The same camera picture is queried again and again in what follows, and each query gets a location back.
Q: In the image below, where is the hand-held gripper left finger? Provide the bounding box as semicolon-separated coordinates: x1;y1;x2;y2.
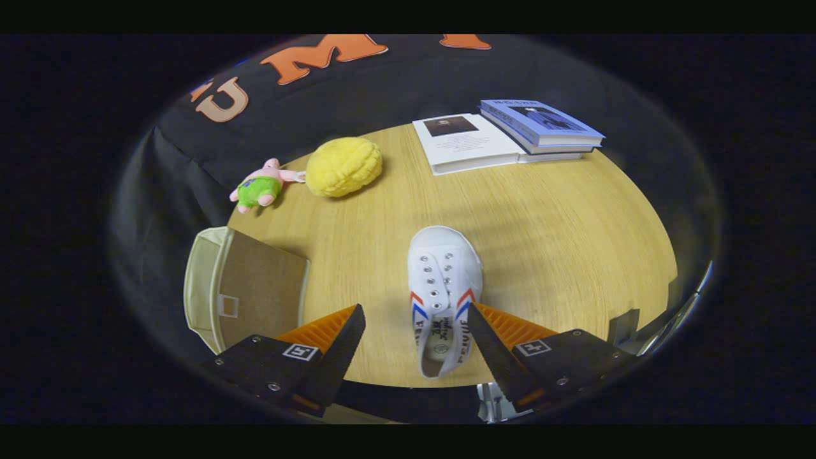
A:
201;303;367;418

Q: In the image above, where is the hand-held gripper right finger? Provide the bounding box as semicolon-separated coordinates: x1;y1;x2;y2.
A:
468;302;638;412

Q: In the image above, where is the beige fabric storage box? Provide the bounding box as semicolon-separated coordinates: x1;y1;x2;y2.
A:
184;226;311;355

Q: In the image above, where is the white canvas shoe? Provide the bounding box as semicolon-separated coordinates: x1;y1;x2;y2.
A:
408;226;483;380

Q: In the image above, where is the pink and green plush toy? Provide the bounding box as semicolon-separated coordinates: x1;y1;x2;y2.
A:
229;158;307;214

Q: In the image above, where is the yellow round plush cushion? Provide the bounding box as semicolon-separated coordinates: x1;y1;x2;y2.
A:
305;137;384;198

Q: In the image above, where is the white book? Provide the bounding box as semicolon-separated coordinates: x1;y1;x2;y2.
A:
412;113;584;176

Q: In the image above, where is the blue book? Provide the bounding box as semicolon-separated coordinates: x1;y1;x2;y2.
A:
478;99;606;156

